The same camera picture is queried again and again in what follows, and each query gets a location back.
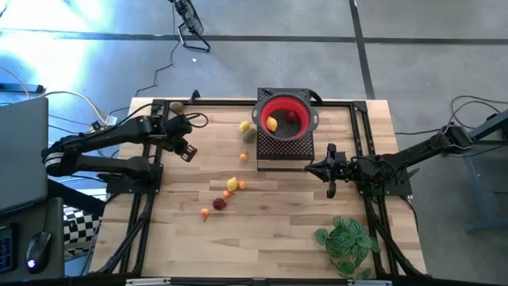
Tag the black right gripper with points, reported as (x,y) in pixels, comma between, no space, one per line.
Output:
(347,168)

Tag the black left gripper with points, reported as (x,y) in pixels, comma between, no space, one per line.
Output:
(176,131)

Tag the brown green plastic kiwi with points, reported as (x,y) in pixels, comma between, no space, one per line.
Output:
(249,136)
(177,107)

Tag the yellow plastic lemon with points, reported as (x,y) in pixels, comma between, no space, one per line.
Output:
(232,184)
(271,123)
(245,126)

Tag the orange yellow plastic fruit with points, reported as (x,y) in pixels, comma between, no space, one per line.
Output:
(241,185)

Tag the red collapsible colander grey rim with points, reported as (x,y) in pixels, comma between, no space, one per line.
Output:
(285,102)

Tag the black kitchen knife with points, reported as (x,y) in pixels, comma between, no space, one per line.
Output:
(265,92)

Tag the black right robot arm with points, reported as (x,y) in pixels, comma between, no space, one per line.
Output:
(416,155)

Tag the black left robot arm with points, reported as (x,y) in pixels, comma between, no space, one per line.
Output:
(119,131)

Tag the black perforated metal riser stand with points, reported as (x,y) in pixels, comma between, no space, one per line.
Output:
(285,151)

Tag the orange plastic pear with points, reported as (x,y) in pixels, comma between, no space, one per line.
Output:
(244,156)
(227,194)
(205,213)

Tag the black table clamp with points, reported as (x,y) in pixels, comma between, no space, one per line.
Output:
(194,96)
(316,96)

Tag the green plant in white pot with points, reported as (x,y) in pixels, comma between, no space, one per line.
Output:
(347,246)

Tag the grey power adapter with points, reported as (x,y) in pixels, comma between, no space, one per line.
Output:
(111,119)

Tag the black floor fan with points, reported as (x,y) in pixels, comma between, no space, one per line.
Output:
(190,20)

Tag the black white checkerboard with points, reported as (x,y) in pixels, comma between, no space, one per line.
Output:
(79,228)

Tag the black side desk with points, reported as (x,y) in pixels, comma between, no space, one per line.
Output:
(55,214)

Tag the grey laptop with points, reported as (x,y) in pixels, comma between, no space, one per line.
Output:
(21,155)

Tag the black floor bar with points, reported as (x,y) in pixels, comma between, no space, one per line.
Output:
(21,88)

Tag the black computer mouse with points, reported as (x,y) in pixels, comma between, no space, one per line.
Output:
(38,252)

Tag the black keyboard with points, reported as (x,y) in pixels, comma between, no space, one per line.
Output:
(6,250)

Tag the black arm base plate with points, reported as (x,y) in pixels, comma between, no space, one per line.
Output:
(401,190)
(131,187)

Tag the silver metal bracket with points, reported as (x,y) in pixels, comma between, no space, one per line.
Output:
(369,283)
(147,282)

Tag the blue grey table frame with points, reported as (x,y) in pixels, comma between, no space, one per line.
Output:
(485,190)

